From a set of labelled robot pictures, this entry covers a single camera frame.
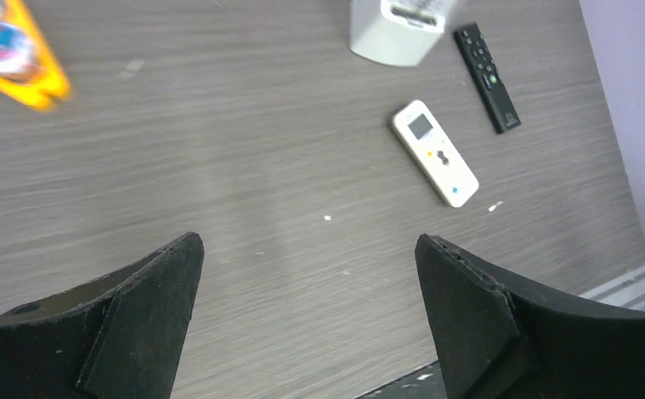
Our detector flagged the yellow triangular toy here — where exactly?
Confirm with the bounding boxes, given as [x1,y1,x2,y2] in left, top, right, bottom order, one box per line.
[0,0,72,111]

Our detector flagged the black remote control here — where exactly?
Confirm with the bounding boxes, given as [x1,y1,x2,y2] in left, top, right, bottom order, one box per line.
[453,23,521,134]

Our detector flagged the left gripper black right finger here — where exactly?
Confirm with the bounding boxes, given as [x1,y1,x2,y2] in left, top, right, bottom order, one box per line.
[415,234,645,398]

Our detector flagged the white metronome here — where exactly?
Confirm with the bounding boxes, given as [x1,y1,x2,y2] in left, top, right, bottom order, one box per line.
[349,0,463,67]

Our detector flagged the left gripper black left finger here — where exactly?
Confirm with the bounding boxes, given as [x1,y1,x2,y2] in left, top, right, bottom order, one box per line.
[0,232,204,398]

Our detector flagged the white printed card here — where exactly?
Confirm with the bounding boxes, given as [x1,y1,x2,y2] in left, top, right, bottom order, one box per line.
[391,100,480,208]

